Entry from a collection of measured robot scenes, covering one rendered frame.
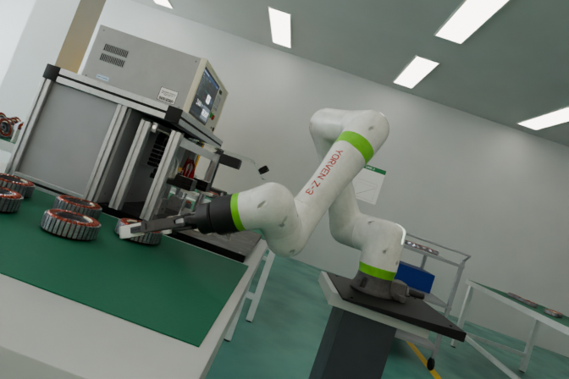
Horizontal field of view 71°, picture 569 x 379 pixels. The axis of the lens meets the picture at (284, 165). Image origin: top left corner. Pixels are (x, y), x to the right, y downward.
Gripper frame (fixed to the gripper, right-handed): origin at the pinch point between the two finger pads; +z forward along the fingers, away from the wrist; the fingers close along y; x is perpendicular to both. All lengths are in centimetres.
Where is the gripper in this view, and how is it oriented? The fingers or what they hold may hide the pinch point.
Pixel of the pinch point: (140, 231)
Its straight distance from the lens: 107.8
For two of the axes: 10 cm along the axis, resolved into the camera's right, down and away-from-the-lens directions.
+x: -1.7, -9.7, 1.8
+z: -9.6, 2.1, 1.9
